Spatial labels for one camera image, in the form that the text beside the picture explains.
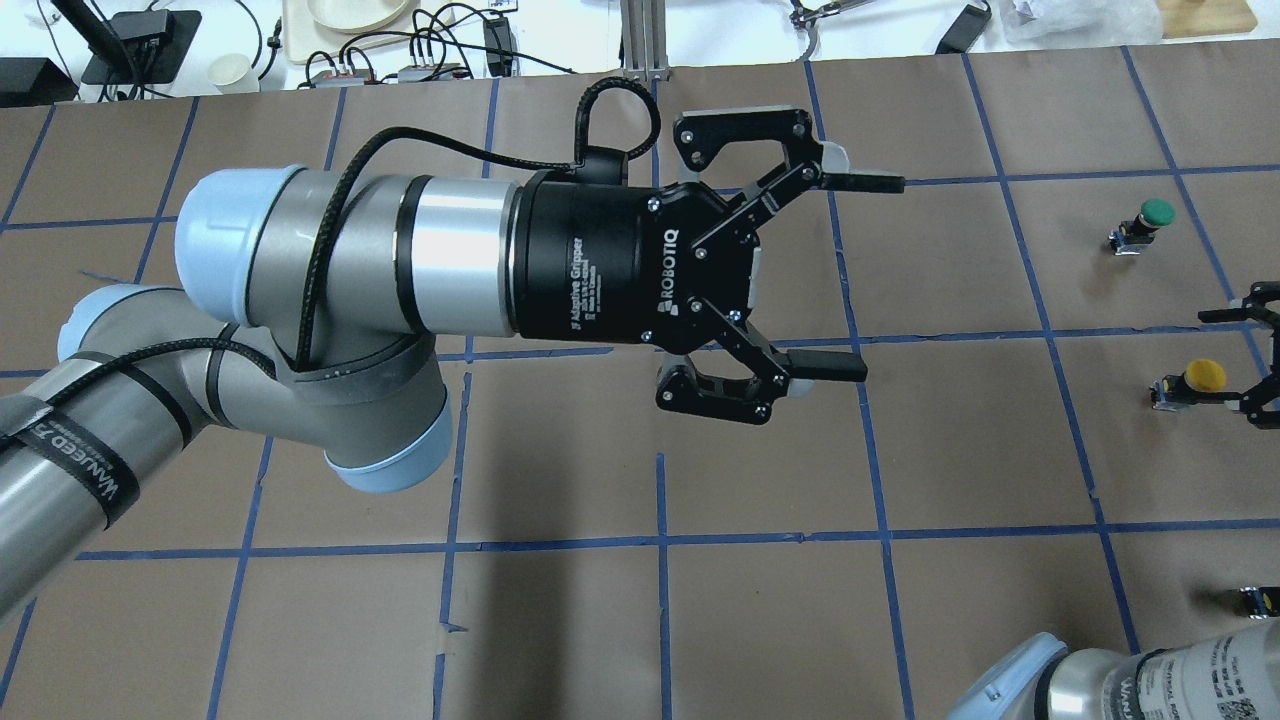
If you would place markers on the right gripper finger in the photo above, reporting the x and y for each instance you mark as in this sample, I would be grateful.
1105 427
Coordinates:
1253 307
1253 402

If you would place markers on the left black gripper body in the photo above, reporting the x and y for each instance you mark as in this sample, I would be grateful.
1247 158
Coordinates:
600 262

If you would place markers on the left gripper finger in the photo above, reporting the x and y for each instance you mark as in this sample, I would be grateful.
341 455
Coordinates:
801 162
766 372

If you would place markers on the yellow push button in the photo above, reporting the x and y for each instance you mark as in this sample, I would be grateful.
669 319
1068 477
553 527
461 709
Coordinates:
1203 381

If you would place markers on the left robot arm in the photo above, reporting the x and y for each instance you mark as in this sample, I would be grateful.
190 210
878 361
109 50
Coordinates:
310 302

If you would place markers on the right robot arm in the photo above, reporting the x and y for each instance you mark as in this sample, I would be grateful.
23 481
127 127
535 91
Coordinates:
1230 676

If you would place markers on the green push button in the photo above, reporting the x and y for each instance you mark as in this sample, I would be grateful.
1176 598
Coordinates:
1133 236

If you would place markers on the red push button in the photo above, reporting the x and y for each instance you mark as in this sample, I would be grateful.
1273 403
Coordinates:
1259 602

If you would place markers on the black monitor stand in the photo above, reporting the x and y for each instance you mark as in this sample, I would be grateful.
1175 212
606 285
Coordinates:
132 48

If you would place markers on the black power adapter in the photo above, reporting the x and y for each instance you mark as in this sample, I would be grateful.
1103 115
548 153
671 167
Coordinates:
966 29

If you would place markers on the beige tray with plate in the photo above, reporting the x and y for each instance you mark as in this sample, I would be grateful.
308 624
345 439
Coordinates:
310 26

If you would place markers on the white paper cup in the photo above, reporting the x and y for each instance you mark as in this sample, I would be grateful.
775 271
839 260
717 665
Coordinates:
233 73

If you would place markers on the aluminium frame post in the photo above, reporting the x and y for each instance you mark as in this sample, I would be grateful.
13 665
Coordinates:
644 40

